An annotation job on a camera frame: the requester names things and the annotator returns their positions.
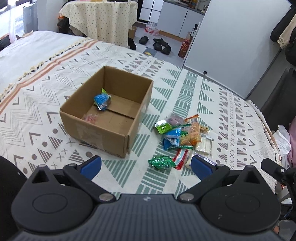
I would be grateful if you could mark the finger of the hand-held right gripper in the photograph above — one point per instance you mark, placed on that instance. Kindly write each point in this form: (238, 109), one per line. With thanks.
(277, 171)

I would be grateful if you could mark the white kitchen cabinet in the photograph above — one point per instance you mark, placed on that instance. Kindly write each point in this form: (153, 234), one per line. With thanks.
(171, 16)

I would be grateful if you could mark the white quilt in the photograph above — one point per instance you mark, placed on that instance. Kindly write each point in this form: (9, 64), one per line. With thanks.
(27, 53)

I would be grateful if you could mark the light green snack packet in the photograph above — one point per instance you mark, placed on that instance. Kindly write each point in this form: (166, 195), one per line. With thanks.
(163, 127)

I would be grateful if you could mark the white wardrobe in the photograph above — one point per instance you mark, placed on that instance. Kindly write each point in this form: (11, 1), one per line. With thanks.
(231, 46)

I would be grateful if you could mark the pack of water bottles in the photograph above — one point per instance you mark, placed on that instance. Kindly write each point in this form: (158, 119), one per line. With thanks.
(152, 29)

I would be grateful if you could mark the pink cloth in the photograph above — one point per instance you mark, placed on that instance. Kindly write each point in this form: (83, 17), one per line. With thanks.
(292, 143)

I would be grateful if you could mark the red white snack packet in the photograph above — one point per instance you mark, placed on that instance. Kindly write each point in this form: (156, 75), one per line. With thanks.
(181, 159)

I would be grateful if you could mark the white plastic bag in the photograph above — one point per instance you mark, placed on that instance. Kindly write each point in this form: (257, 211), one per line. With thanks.
(283, 141)

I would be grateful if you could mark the black bottle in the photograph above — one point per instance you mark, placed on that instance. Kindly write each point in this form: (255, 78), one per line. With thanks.
(196, 29)

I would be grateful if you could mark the orange clear biscuit packet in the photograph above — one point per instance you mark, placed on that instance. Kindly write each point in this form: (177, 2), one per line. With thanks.
(196, 132)

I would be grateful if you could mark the white refrigerator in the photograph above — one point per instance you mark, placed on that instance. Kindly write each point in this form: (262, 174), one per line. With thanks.
(150, 9)

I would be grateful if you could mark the brown cardboard box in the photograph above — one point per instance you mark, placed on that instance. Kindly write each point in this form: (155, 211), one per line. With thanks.
(104, 136)

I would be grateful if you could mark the green orange cracker packet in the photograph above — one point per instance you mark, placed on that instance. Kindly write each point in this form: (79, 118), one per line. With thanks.
(185, 139)

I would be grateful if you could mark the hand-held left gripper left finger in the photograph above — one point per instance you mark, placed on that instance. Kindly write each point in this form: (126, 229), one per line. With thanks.
(91, 166)

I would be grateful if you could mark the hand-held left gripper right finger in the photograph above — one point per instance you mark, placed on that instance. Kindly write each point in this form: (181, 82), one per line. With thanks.
(202, 167)

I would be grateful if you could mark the red bottle on floor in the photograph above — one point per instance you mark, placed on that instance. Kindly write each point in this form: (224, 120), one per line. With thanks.
(184, 48)

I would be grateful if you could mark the table with dotted tablecloth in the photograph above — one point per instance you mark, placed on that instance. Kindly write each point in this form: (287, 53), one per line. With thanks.
(104, 20)

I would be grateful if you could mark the dark green snack packet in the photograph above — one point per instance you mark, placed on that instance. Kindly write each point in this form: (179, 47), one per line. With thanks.
(161, 162)

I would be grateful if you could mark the blue white snack packet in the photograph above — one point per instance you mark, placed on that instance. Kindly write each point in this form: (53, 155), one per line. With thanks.
(171, 137)

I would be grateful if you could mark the purple white snack packet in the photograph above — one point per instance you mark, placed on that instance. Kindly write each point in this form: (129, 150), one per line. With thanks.
(209, 160)

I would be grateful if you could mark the black hanging jacket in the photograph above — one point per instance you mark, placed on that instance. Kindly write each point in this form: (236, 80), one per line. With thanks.
(285, 18)

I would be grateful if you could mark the dark cloth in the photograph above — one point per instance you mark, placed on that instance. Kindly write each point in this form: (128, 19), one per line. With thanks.
(8, 42)

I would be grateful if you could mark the sheer white curtain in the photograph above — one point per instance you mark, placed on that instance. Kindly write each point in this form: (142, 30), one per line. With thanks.
(10, 16)

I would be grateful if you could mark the pink snack packet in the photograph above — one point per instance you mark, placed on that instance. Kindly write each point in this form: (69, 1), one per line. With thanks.
(90, 118)

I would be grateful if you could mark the black slipper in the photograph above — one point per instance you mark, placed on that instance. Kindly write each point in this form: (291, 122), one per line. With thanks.
(143, 39)
(167, 49)
(160, 40)
(158, 46)

